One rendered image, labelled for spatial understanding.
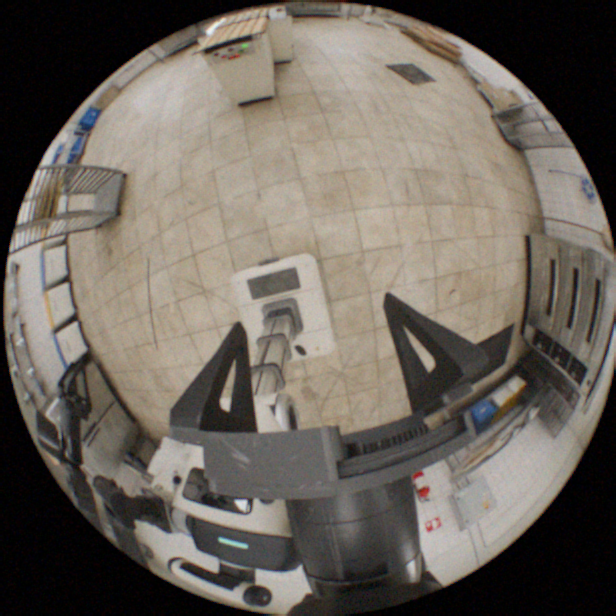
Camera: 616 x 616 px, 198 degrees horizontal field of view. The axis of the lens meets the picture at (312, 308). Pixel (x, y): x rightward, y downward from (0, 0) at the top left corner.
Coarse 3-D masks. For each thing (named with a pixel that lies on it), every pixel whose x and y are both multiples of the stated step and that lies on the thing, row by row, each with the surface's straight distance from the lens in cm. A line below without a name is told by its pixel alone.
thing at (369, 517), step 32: (352, 448) 9; (416, 448) 8; (448, 448) 8; (352, 480) 7; (384, 480) 7; (288, 512) 9; (320, 512) 8; (352, 512) 8; (384, 512) 8; (416, 512) 10; (320, 544) 9; (352, 544) 8; (384, 544) 9; (416, 544) 11; (320, 576) 10
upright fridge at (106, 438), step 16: (96, 368) 357; (80, 384) 344; (96, 384) 355; (48, 400) 404; (96, 400) 354; (112, 400) 368; (48, 416) 336; (96, 416) 354; (112, 416) 367; (96, 432) 351; (112, 432) 367; (128, 432) 384; (96, 448) 358; (112, 448) 369; (128, 448) 385; (96, 464) 362; (112, 464) 372
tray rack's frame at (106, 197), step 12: (120, 180) 236; (96, 192) 286; (108, 192) 251; (96, 204) 275; (108, 204) 242; (108, 216) 236; (84, 228) 271; (96, 228) 272; (36, 240) 248; (12, 252) 246
